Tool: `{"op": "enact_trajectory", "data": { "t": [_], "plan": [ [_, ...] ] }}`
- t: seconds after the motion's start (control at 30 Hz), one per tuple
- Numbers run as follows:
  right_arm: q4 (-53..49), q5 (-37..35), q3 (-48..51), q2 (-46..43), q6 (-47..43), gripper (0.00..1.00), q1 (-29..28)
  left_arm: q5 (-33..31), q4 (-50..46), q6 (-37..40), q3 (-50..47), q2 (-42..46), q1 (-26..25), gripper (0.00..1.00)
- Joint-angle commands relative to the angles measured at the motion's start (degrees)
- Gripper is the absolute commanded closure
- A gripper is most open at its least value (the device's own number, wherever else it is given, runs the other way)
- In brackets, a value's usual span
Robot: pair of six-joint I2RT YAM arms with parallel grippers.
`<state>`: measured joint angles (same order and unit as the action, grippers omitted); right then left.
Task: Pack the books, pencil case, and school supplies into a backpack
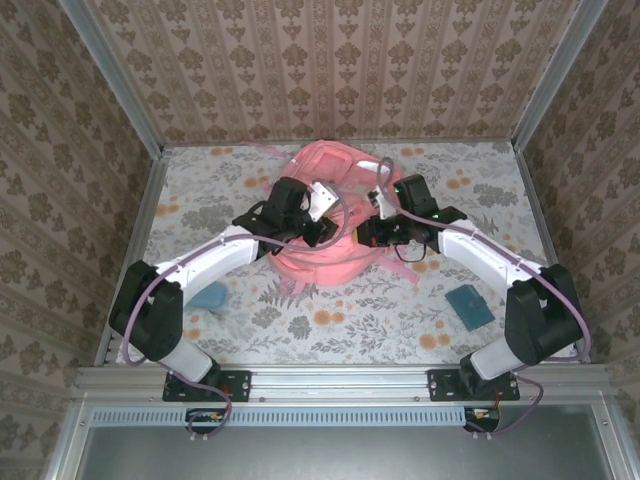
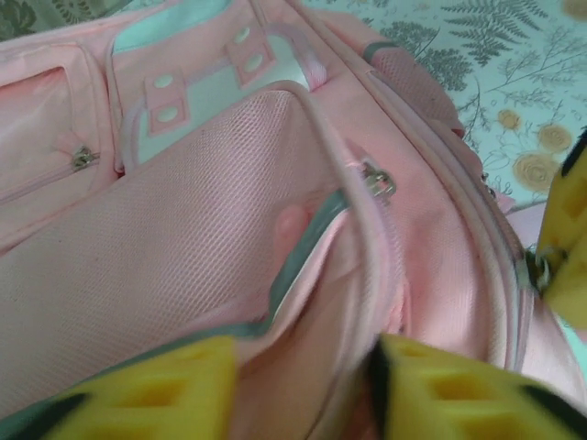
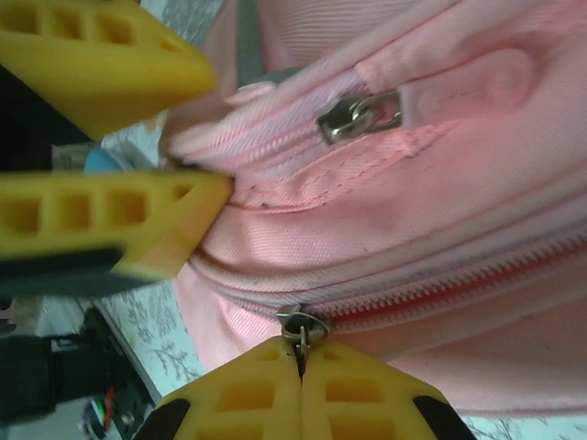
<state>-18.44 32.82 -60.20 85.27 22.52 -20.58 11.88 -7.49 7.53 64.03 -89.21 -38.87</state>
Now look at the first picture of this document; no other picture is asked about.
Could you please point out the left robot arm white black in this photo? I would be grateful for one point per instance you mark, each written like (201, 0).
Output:
(220, 255)

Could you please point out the floral tablecloth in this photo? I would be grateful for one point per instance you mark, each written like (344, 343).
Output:
(350, 330)

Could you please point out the pink backpack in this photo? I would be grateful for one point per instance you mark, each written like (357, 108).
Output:
(330, 270)

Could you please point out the aluminium table side rail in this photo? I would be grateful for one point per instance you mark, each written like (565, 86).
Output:
(540, 210)
(141, 225)

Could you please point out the aluminium frame post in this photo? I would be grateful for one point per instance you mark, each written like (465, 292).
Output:
(556, 75)
(122, 85)

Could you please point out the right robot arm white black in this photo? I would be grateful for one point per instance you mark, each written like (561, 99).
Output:
(470, 250)

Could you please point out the black wiring connector box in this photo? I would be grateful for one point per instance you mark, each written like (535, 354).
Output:
(207, 417)
(482, 417)

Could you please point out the aluminium mounting rail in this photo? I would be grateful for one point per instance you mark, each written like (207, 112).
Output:
(340, 382)

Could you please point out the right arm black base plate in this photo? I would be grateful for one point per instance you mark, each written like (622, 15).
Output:
(440, 385)

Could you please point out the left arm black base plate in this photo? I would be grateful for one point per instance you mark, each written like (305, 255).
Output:
(240, 385)

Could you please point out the grey metal sheet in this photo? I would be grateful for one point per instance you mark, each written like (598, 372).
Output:
(350, 455)

